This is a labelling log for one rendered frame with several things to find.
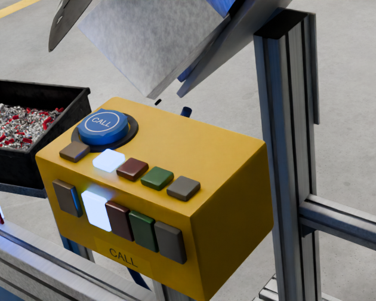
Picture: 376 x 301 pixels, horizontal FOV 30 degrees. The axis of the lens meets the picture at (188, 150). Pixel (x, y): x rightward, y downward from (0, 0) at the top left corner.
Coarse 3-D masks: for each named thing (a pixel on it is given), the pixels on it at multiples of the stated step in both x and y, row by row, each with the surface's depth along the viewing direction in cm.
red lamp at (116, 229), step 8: (112, 208) 52; (120, 208) 51; (128, 208) 51; (112, 216) 52; (120, 216) 52; (128, 216) 51; (112, 224) 53; (120, 224) 52; (128, 224) 52; (112, 232) 54; (120, 232) 53; (128, 232) 52; (128, 240) 53
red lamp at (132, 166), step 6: (126, 162) 52; (132, 162) 52; (138, 162) 52; (144, 162) 52; (120, 168) 52; (126, 168) 52; (132, 168) 52; (138, 168) 51; (144, 168) 52; (120, 174) 52; (126, 174) 51; (132, 174) 51; (138, 174) 51; (132, 180) 51
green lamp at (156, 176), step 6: (156, 168) 51; (162, 168) 51; (150, 174) 51; (156, 174) 50; (162, 174) 50; (168, 174) 50; (144, 180) 50; (150, 180) 50; (156, 180) 50; (162, 180) 50; (168, 180) 50; (150, 186) 50; (156, 186) 50; (162, 186) 50
